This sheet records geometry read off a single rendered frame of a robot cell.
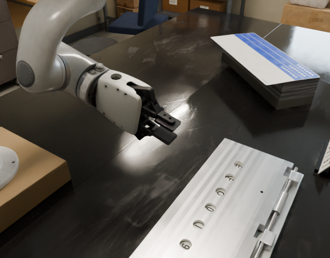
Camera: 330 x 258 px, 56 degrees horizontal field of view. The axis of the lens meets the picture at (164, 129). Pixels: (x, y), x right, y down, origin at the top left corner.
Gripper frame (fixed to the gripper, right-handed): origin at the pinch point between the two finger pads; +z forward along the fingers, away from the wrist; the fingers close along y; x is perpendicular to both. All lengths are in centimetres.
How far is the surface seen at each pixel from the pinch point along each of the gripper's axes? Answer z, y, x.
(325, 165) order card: 30.3, 9.8, -26.6
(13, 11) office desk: -240, 109, -135
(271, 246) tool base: 26.5, 10.4, 1.5
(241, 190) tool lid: 17.1, 11.7, -7.4
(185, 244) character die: 13.7, 13.3, 9.6
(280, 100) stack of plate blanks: 13, 13, -49
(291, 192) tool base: 26.4, 11.8, -14.8
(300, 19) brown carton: -20, 77, -317
